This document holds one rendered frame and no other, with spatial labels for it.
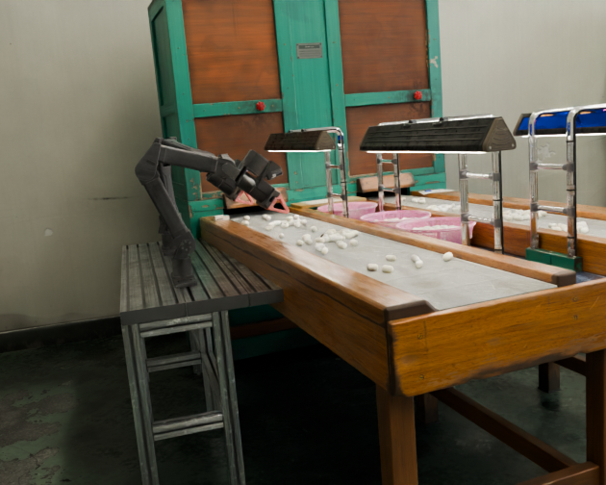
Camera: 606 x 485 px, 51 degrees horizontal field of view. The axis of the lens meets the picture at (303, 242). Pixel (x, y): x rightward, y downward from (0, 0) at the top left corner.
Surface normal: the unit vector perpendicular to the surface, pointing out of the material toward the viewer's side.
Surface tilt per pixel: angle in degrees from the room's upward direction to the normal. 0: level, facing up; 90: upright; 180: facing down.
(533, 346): 90
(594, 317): 90
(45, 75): 90
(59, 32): 90
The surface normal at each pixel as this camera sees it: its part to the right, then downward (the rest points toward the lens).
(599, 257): -0.93, 0.14
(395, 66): 0.35, 0.13
